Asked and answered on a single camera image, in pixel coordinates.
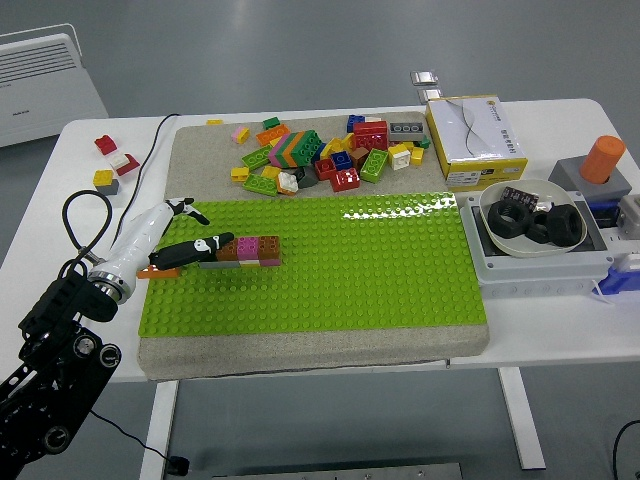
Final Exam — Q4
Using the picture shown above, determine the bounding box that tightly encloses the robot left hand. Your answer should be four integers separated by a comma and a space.
102, 196, 236, 292

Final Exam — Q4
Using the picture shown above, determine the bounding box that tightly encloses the dark red sloped brick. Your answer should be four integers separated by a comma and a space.
115, 153, 142, 177

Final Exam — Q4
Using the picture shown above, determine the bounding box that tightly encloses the brown square brick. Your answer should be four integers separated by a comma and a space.
257, 234, 282, 261
215, 237, 240, 262

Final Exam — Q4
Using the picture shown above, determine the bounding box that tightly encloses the magenta square brick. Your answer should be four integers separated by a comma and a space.
236, 235, 261, 261

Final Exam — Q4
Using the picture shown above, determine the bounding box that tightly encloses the light green long brick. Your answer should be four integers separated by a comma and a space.
358, 147, 390, 185
242, 173, 279, 197
241, 144, 274, 170

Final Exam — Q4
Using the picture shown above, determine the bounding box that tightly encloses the white and orange brick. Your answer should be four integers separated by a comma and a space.
276, 170, 300, 196

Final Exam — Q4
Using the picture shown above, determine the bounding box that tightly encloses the dark grey sloped brick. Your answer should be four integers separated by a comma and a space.
293, 166, 319, 190

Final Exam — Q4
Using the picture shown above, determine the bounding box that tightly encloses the striped multicolour brick stack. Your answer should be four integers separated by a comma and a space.
267, 129, 324, 169

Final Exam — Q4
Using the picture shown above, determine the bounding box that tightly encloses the green studded baseplate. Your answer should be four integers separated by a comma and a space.
137, 192, 489, 337

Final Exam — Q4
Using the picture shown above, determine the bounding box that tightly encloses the large red brick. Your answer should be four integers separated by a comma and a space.
352, 120, 390, 152

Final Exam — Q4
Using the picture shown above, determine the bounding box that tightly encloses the grey long brick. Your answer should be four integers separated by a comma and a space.
387, 121, 427, 142

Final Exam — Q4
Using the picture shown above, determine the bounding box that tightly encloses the white panel heater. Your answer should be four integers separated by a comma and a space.
0, 23, 110, 149

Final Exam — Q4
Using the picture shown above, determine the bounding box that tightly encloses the white table leg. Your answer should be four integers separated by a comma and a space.
138, 380, 180, 480
497, 367, 546, 471

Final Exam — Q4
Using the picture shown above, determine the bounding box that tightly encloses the grey-beige mat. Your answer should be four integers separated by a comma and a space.
135, 110, 491, 382

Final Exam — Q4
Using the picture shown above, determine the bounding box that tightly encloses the yellow and white cardboard box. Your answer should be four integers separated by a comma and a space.
424, 93, 529, 191

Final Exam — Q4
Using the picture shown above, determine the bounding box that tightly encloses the large black nut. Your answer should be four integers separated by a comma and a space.
487, 200, 531, 241
544, 203, 587, 248

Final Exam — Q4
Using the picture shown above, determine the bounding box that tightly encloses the dark circuit board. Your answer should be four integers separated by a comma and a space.
500, 186, 541, 210

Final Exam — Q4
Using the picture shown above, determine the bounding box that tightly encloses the small black nut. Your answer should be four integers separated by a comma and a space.
525, 212, 552, 245

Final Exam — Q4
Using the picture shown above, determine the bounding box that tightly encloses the light grey junction box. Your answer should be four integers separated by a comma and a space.
458, 192, 614, 301

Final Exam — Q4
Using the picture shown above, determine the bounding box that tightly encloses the white bowl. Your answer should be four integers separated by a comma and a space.
478, 178, 589, 259

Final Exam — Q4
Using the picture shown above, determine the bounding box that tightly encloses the grey block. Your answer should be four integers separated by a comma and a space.
547, 157, 632, 202

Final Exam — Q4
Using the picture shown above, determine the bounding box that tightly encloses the dark blue block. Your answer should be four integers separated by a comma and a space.
584, 198, 621, 229

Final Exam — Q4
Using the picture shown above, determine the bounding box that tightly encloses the white zip tie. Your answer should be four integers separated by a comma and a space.
587, 279, 614, 307

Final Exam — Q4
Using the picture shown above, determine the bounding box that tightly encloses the orange cylinder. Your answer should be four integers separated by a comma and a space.
578, 134, 626, 186

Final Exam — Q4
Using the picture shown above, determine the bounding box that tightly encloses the blue-violet plastic part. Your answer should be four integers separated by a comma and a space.
597, 264, 640, 304

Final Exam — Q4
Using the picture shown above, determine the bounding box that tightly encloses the grey connector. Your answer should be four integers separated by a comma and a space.
614, 194, 640, 234

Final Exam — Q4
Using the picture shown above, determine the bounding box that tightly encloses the black power cord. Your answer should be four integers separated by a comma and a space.
89, 112, 182, 464

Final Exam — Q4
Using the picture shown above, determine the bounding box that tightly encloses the black floor cable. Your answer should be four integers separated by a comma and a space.
611, 418, 640, 480

